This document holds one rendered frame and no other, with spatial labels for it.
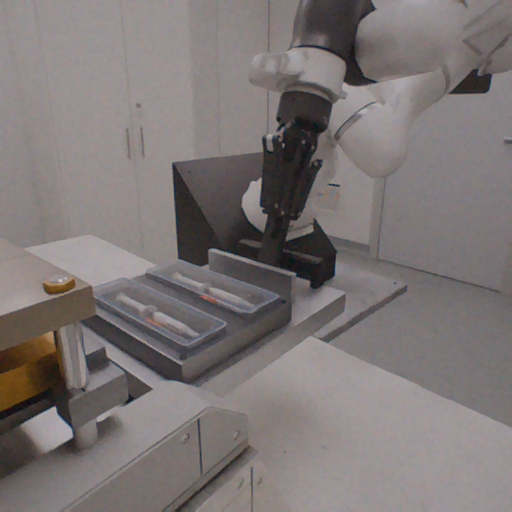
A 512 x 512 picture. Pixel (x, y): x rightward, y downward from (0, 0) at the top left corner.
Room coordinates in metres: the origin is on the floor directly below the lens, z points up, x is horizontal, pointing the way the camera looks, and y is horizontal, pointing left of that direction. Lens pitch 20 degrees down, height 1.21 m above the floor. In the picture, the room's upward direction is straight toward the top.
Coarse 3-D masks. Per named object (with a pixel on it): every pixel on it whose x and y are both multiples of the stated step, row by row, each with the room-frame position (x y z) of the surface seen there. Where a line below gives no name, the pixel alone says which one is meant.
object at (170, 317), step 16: (96, 288) 0.44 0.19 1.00; (112, 288) 0.44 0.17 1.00; (128, 288) 0.44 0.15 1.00; (144, 288) 0.44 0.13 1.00; (112, 304) 0.40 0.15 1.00; (128, 304) 0.40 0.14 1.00; (144, 304) 0.40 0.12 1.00; (160, 304) 0.40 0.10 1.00; (176, 304) 0.40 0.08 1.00; (144, 320) 0.37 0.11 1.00; (160, 320) 0.37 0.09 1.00; (176, 320) 0.37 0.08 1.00; (192, 320) 0.37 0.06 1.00; (208, 320) 0.37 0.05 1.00; (176, 336) 0.34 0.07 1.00; (192, 336) 0.34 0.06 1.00
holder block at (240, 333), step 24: (168, 288) 0.46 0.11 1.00; (96, 312) 0.40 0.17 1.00; (216, 312) 0.40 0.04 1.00; (264, 312) 0.40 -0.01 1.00; (288, 312) 0.42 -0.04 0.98; (120, 336) 0.37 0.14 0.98; (144, 336) 0.35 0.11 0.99; (240, 336) 0.36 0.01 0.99; (264, 336) 0.39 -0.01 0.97; (144, 360) 0.34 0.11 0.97; (168, 360) 0.32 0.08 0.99; (192, 360) 0.31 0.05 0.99; (216, 360) 0.34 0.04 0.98
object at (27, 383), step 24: (48, 336) 0.24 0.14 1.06; (0, 360) 0.22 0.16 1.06; (24, 360) 0.22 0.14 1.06; (48, 360) 0.22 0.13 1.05; (0, 384) 0.20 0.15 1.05; (24, 384) 0.21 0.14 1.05; (48, 384) 0.22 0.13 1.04; (0, 408) 0.20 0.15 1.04; (24, 408) 0.21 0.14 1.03; (48, 408) 0.22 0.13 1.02; (0, 432) 0.20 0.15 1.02
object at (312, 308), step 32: (224, 256) 0.55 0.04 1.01; (288, 288) 0.47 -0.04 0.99; (320, 288) 0.52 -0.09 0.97; (320, 320) 0.46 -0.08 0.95; (128, 352) 0.36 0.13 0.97; (256, 352) 0.37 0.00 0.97; (128, 384) 0.33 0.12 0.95; (160, 384) 0.31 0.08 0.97; (192, 384) 0.31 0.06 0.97; (224, 384) 0.33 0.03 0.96
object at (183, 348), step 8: (168, 296) 0.42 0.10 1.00; (104, 304) 0.41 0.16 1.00; (112, 312) 0.40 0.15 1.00; (120, 312) 0.39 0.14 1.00; (128, 320) 0.38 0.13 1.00; (136, 320) 0.37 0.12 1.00; (144, 328) 0.36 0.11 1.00; (152, 328) 0.35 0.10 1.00; (224, 328) 0.36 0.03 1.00; (160, 336) 0.34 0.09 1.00; (168, 336) 0.34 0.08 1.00; (208, 336) 0.34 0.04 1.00; (216, 336) 0.35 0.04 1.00; (176, 344) 0.33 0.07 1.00; (184, 344) 0.32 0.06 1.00; (192, 344) 0.32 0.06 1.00; (200, 344) 0.33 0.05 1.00; (184, 352) 0.32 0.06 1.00
